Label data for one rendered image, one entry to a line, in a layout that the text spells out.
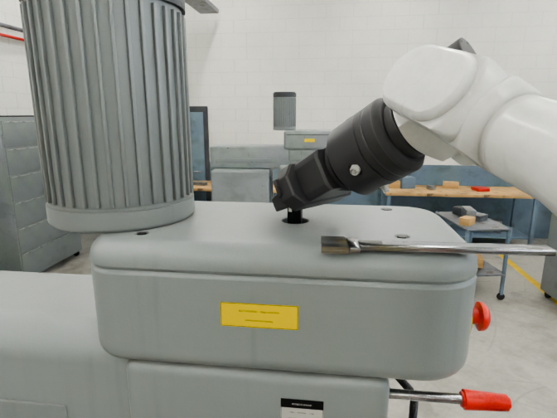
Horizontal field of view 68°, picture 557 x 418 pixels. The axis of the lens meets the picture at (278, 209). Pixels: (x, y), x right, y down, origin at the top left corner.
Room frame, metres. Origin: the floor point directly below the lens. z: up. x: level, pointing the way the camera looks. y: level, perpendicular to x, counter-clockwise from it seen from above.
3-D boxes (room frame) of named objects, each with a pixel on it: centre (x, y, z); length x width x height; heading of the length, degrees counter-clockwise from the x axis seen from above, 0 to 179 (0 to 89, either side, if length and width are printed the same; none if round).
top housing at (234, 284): (0.56, -0.01, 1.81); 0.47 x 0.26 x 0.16; 83
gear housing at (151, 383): (0.56, 0.02, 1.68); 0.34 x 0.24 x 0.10; 83
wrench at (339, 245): (0.42, -0.17, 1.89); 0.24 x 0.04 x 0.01; 85
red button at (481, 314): (0.52, -0.28, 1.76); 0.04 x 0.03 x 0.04; 173
